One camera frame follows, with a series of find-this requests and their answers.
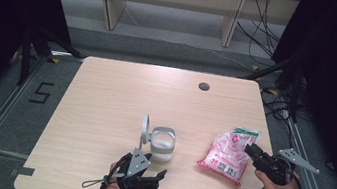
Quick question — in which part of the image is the thin cord loop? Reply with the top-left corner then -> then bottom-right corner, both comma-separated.
81,171 -> 112,189

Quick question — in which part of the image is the black floor cable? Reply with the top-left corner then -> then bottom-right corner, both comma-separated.
247,87 -> 326,189

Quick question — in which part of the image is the black cable bundle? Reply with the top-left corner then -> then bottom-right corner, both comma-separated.
230,0 -> 288,68

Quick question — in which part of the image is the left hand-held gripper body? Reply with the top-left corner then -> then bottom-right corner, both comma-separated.
115,145 -> 166,189

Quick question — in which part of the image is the pink and white bag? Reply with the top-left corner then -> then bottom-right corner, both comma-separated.
193,121 -> 261,189

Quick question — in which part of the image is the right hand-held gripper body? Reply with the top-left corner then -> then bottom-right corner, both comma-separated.
249,142 -> 324,189

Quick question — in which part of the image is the white lidded jar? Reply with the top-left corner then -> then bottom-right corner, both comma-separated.
136,113 -> 181,164

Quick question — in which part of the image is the black tripod stand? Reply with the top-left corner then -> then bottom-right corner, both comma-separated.
233,44 -> 309,124
15,21 -> 89,95

